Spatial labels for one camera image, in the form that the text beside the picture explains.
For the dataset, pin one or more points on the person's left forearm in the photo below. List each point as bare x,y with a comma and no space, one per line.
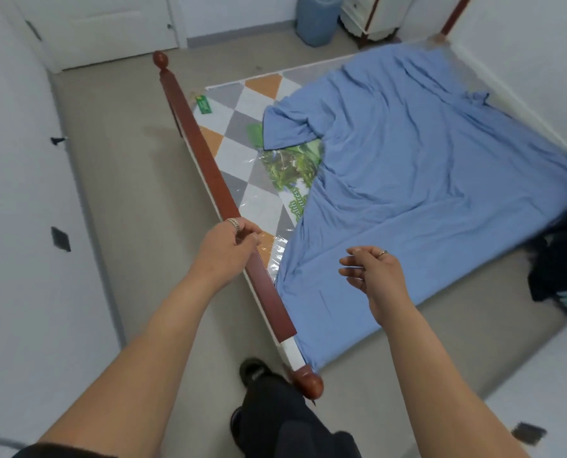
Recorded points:
140,367

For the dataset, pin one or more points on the black hanging garment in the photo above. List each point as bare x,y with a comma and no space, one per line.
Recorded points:
560,262

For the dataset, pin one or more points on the white wardrobe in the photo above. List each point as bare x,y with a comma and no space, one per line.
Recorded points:
102,28

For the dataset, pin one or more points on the person's left hand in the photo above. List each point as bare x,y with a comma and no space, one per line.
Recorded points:
223,257

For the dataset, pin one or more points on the person's right hand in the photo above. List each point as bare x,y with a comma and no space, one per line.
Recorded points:
383,286

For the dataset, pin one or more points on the green rectangular sticker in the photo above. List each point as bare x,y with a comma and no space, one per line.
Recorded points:
204,104

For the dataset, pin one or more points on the person's right forearm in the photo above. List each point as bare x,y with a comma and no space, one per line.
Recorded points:
445,400

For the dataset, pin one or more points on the black wall socket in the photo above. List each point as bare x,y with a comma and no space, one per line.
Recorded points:
60,239
58,140
529,433

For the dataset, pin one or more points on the white nightstand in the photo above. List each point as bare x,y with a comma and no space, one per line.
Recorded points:
374,14

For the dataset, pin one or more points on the person's black trousers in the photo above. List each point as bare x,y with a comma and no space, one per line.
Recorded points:
283,424

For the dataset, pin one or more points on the white wooden bed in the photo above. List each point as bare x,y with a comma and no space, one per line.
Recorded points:
202,147

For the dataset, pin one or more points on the person's black shirt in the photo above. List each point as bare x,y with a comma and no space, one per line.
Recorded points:
64,452

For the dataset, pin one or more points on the light blue sheet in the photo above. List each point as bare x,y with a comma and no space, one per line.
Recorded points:
407,185

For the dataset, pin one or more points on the blue bin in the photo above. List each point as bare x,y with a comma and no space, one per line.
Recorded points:
317,19

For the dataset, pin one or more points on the grey crown print mattress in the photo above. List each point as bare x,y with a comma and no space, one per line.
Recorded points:
245,104

